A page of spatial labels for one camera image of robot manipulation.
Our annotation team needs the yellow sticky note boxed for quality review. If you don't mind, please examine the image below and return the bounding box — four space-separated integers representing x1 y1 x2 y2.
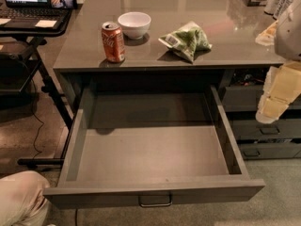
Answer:
35 20 56 28

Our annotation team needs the black smartphone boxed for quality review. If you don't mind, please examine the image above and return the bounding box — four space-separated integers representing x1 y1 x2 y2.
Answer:
48 0 77 9

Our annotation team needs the black laptop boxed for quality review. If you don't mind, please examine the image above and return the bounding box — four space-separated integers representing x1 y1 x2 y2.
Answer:
0 0 69 30

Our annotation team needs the green chip bag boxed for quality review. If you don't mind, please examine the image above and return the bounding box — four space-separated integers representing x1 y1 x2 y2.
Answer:
158 21 212 63

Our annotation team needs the black power cable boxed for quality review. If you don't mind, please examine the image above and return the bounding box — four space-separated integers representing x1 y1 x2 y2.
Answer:
29 78 45 160

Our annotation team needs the white can middle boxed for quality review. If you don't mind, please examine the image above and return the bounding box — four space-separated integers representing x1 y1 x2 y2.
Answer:
272 0 300 21

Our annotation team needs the black laptop stand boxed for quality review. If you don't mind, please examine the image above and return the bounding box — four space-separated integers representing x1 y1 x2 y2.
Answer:
0 9 73 170

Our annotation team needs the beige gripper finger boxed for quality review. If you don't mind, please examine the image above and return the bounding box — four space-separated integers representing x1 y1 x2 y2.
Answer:
255 21 278 46
256 61 301 124

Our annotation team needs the white ceramic bowl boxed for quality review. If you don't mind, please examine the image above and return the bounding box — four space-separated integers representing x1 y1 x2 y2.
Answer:
118 12 151 40

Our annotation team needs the open grey top drawer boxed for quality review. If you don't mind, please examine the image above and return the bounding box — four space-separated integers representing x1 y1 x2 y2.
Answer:
44 88 265 209

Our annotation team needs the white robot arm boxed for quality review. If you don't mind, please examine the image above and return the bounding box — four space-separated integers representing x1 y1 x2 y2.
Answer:
256 0 301 124

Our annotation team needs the metal drawer handle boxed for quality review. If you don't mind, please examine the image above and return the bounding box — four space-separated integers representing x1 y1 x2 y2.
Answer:
138 194 173 208

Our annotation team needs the person's beige trouser knee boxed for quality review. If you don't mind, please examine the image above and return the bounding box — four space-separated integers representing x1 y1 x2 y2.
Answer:
0 170 50 226

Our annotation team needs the grey right drawer unit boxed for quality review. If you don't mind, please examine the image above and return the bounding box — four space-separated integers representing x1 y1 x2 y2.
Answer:
220 67 301 160

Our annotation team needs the red coke can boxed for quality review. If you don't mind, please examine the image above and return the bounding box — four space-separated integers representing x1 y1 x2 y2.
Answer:
102 22 125 63

